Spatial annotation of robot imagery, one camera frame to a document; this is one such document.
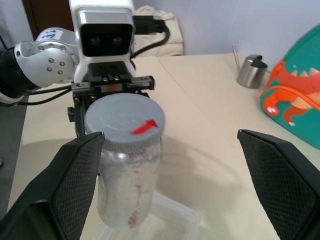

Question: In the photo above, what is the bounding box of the stainless steel cup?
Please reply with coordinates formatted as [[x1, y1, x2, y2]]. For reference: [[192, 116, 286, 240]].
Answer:
[[235, 54, 269, 89]]

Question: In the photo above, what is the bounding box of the thin metal rod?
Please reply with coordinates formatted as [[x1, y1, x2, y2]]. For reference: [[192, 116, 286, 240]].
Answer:
[[231, 45, 242, 70]]

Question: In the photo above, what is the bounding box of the cream cloth bag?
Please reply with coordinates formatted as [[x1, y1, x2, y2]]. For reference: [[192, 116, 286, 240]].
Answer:
[[131, 5, 185, 59]]

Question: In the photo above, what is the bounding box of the clear plastic box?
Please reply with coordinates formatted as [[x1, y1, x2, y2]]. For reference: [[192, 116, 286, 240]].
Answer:
[[95, 191, 204, 240]]

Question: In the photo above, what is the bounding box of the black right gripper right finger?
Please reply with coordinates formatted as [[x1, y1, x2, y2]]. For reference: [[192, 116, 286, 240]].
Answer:
[[236, 129, 320, 240]]

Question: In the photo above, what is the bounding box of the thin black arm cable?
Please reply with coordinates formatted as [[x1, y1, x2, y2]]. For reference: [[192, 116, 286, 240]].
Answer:
[[0, 84, 74, 108]]

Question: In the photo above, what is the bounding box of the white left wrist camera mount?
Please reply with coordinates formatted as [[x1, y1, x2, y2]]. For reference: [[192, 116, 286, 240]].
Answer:
[[68, 0, 138, 84]]

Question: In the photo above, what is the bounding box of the grey lid with red arrow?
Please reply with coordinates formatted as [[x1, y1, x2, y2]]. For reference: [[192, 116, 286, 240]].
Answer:
[[84, 94, 167, 153]]

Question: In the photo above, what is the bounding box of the clear plastic jar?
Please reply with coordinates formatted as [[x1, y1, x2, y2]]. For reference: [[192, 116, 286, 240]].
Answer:
[[96, 136, 164, 230]]

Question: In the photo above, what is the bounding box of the green dinosaur bag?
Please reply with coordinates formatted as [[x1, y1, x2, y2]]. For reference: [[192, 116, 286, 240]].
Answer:
[[258, 23, 320, 151]]

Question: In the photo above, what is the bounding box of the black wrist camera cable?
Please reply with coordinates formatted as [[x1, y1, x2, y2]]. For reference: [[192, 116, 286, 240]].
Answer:
[[129, 14, 172, 60]]

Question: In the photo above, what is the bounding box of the dark brown door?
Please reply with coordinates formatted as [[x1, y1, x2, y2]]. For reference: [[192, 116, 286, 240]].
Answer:
[[23, 0, 76, 41]]

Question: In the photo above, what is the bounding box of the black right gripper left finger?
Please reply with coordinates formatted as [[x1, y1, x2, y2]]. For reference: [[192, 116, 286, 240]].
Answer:
[[0, 131, 105, 240]]

